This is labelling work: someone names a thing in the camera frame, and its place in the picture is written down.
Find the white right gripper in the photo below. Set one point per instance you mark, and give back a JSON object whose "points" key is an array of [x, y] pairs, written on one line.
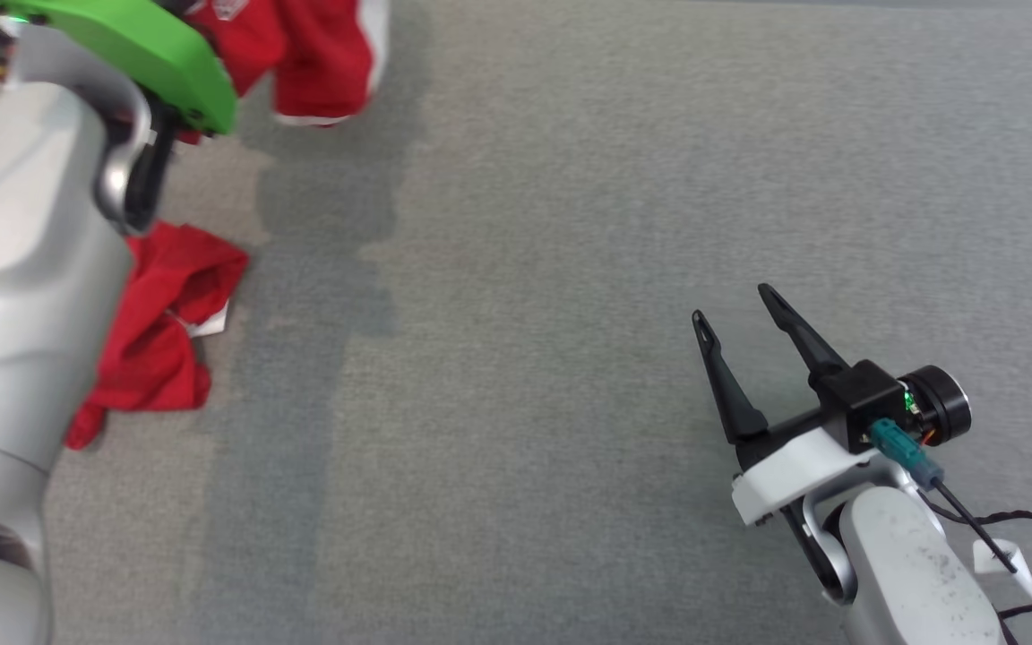
{"points": [[794, 470]]}

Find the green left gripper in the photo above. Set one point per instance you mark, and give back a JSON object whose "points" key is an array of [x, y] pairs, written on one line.
{"points": [[149, 49]]}

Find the red shorts with white trim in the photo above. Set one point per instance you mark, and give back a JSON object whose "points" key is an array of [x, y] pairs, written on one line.
{"points": [[310, 54]]}

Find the red jersey with white stripes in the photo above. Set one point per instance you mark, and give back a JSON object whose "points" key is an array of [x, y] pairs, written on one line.
{"points": [[158, 331]]}

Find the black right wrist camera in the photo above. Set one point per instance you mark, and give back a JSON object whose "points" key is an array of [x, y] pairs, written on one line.
{"points": [[874, 399]]}

